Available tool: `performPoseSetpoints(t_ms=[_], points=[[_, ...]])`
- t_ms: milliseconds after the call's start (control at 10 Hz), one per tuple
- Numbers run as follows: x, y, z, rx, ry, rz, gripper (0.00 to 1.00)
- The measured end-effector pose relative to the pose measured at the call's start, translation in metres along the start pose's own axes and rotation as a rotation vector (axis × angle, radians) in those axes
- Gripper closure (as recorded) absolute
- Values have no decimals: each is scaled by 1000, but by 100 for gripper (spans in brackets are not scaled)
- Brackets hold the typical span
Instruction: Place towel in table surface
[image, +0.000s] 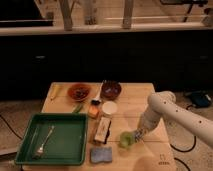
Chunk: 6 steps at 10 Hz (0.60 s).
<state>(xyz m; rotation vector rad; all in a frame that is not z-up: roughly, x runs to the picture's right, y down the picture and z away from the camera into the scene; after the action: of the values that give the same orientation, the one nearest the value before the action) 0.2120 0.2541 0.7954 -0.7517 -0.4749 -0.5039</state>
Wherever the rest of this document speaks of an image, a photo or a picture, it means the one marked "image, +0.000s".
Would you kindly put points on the dark brown bowl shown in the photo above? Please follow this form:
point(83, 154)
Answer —
point(110, 90)

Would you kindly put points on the yellow banana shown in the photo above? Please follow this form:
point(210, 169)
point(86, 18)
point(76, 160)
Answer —
point(55, 91)

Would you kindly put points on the brown white box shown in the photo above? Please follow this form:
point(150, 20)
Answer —
point(102, 131)

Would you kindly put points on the dark blue bag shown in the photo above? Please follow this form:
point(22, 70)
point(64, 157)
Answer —
point(200, 99)

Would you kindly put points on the green plastic tray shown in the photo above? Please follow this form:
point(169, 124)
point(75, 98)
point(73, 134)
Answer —
point(66, 145)

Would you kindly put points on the green pepper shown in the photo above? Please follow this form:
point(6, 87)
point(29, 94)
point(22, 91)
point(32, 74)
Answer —
point(77, 108)

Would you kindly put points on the dark low cabinet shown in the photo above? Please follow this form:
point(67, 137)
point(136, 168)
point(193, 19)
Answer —
point(170, 60)

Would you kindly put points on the white handled brush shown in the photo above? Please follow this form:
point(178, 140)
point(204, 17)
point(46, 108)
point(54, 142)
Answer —
point(97, 99)

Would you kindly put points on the patterned gripper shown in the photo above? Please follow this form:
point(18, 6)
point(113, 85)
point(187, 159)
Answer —
point(138, 134)

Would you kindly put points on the silver fork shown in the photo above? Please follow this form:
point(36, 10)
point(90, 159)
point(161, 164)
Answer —
point(39, 152)

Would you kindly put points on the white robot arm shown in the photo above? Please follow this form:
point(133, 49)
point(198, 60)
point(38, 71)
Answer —
point(164, 104)

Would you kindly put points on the green cup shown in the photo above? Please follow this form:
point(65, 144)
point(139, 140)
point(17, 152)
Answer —
point(126, 139)

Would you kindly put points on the orange block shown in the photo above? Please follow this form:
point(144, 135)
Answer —
point(93, 111)

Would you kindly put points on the blue sponge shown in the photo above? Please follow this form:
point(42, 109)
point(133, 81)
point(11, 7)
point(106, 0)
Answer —
point(101, 154)

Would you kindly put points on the white round lid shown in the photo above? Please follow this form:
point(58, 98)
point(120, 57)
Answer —
point(109, 107)

